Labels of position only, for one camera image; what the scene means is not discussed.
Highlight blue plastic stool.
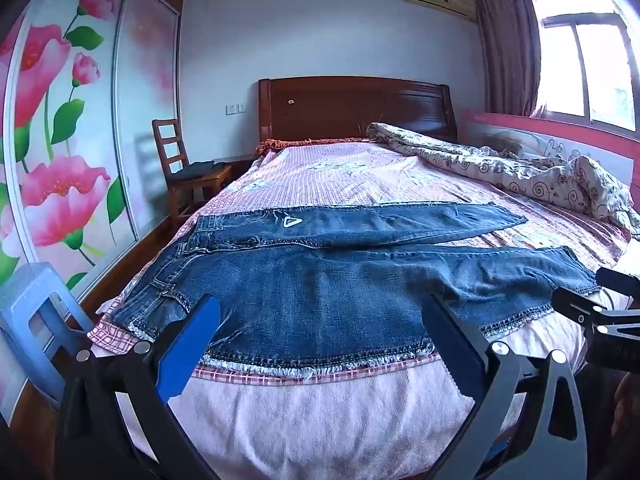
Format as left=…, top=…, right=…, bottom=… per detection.
left=1, top=262, right=94, bottom=408

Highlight pink cartoon bed side panel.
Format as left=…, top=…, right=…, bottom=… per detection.
left=459, top=112, right=639, bottom=200

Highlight blue denim jeans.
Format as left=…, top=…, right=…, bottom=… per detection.
left=111, top=203, right=598, bottom=378

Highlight white wall socket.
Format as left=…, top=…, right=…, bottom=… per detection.
left=226, top=103, right=245, bottom=115

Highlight wooden chair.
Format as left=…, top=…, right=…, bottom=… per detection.
left=151, top=118, right=232, bottom=230

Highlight floral patterned quilt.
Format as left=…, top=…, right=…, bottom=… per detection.
left=367, top=122, right=639, bottom=238

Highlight dark cloth on chair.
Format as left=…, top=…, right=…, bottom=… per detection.
left=167, top=160, right=227, bottom=182

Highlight window with dark frame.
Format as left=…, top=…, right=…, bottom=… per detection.
left=536, top=0, right=639, bottom=136

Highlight dark wooden headboard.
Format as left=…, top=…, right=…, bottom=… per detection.
left=257, top=76, right=458, bottom=142

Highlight floral sliding wardrobe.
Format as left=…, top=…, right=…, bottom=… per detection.
left=0, top=0, right=189, bottom=426

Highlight purple curtain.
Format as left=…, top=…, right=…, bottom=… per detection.
left=473, top=0, right=541, bottom=117

